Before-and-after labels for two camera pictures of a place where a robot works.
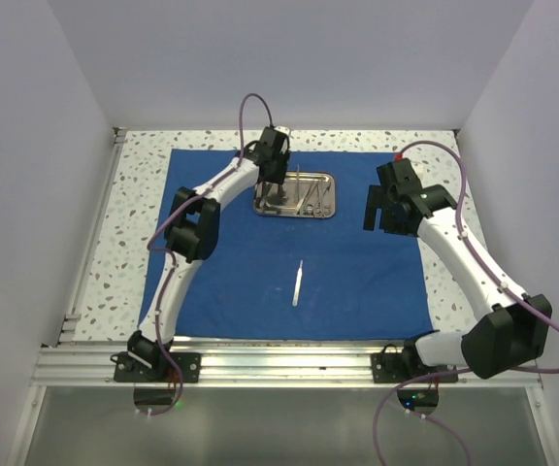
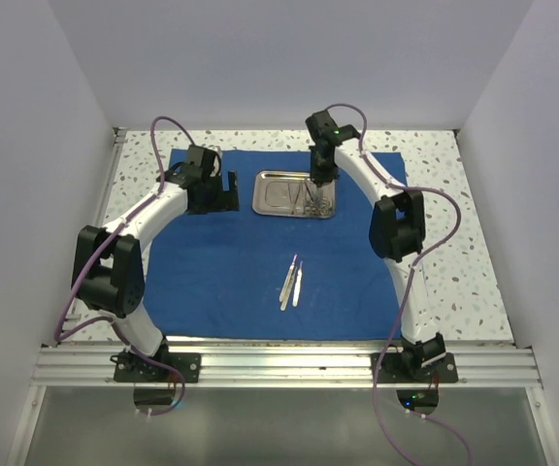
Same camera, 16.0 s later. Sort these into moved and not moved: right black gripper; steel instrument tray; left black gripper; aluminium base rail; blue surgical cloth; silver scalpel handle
Moved: right black gripper; left black gripper
Not moved: steel instrument tray; silver scalpel handle; aluminium base rail; blue surgical cloth
